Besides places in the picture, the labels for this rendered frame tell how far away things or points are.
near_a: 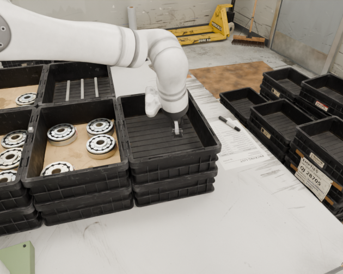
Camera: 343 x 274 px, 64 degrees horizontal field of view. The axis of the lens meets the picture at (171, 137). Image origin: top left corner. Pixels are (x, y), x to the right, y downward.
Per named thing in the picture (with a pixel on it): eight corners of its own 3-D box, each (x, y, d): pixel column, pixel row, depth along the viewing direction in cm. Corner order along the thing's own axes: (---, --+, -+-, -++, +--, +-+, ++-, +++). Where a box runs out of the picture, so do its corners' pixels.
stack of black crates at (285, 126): (310, 168, 187) (328, 129, 166) (274, 180, 179) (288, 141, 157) (273, 135, 216) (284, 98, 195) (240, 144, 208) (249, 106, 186)
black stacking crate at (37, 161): (132, 190, 88) (128, 164, 81) (34, 209, 82) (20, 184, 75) (118, 120, 118) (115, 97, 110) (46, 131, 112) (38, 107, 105)
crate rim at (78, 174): (129, 169, 82) (128, 163, 80) (22, 188, 76) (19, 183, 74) (116, 101, 112) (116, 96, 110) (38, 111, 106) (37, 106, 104)
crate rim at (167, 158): (222, 153, 87) (224, 147, 86) (129, 169, 82) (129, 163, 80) (187, 92, 117) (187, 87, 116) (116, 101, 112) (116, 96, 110)
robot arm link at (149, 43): (179, 28, 58) (120, 12, 50) (195, 57, 55) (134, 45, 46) (163, 53, 63) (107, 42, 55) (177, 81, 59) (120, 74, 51)
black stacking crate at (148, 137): (219, 173, 94) (222, 148, 86) (133, 190, 88) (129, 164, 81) (185, 111, 123) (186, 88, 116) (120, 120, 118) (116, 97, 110)
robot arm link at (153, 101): (145, 88, 74) (141, 74, 69) (187, 85, 73) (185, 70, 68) (146, 118, 70) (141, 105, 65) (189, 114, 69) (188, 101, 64)
